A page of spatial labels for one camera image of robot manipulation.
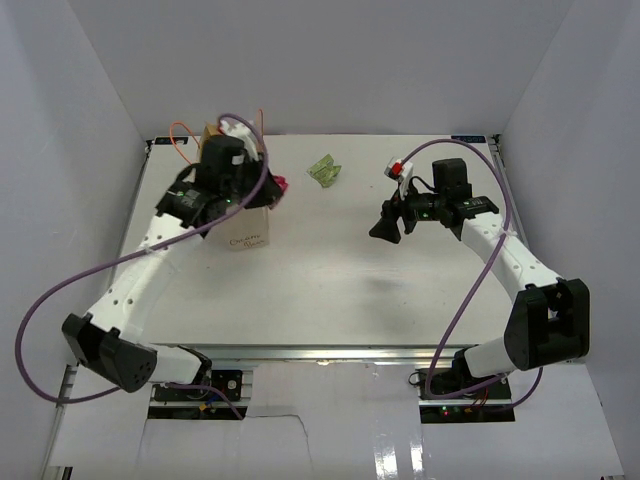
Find blue corner label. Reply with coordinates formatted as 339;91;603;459
153;136;189;145
451;135;487;144

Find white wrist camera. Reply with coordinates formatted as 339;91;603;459
219;120;263;158
384;159;413;199

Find cream paper bag orange handles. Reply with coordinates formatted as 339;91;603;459
168;121;269;251

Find aluminium front rail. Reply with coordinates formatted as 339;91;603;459
149;344;571;362

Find pink red snack packet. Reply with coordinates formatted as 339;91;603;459
273;175;289;194

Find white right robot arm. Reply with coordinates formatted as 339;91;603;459
369;158;591;399

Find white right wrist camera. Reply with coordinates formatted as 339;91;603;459
384;159;413;199

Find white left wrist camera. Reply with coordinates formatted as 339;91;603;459
219;120;263;158

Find large brown kraft snack bag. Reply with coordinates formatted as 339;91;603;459
199;123;224;149

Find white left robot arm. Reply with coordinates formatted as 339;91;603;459
62;133;283;399

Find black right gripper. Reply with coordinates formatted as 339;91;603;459
369;179;446;244

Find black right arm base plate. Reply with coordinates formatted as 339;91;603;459
407;368;515;425

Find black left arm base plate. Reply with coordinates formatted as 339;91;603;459
150;369;245;416

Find blue left corner label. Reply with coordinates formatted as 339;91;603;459
153;136;189;145

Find green snack packet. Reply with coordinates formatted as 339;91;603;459
307;154;342;188

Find blue right corner label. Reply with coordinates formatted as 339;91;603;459
451;135;487;144

